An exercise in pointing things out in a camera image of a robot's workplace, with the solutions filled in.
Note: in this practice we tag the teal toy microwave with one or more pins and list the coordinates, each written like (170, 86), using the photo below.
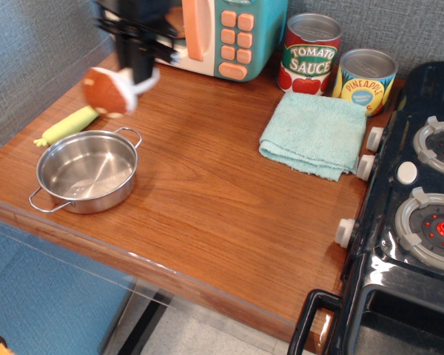
(232, 40)

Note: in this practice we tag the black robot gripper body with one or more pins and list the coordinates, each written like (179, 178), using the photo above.
(141, 21)

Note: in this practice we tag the white stove knob middle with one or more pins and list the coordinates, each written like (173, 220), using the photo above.
(365, 167)

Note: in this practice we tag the white stove knob top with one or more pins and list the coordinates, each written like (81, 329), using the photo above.
(374, 138)

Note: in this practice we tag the brown and white toy mushroom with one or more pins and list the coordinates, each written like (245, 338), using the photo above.
(115, 94)

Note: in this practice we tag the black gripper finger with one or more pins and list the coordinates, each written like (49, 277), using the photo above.
(123, 50)
(142, 61)

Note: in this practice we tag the tomato sauce can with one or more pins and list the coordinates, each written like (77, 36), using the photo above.
(311, 45)

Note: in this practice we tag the black toy stove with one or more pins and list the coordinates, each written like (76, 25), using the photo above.
(392, 300)

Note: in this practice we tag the light blue folded cloth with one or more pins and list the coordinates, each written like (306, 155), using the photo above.
(316, 135)

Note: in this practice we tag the white stove knob bottom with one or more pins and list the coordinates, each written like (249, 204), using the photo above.
(344, 232)

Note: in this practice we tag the pineapple can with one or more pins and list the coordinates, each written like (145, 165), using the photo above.
(365, 77)

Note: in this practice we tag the white stove knob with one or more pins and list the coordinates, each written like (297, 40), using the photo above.
(374, 138)
(344, 232)
(365, 167)

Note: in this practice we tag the stainless steel pot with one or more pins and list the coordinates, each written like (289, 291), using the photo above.
(87, 172)

